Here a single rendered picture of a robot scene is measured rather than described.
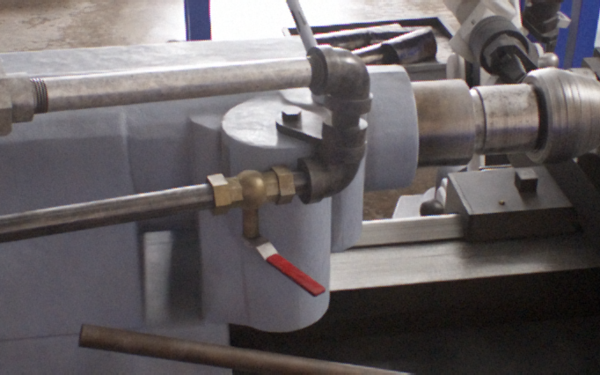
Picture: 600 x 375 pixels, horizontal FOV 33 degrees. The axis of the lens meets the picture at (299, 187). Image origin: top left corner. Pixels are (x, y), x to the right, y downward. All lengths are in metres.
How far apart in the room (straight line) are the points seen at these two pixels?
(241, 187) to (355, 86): 0.11
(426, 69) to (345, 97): 2.29
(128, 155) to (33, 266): 0.12
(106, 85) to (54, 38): 3.35
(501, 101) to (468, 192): 0.34
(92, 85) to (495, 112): 0.40
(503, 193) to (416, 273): 0.16
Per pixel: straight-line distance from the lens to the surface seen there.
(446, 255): 1.19
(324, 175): 0.73
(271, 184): 0.72
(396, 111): 0.86
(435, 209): 1.58
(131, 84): 0.64
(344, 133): 0.72
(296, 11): 0.80
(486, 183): 1.26
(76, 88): 0.63
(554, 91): 0.92
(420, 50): 3.07
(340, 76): 0.70
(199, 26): 2.72
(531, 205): 1.23
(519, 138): 0.92
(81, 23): 4.10
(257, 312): 0.82
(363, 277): 1.15
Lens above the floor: 1.52
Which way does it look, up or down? 32 degrees down
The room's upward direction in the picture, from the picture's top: straight up
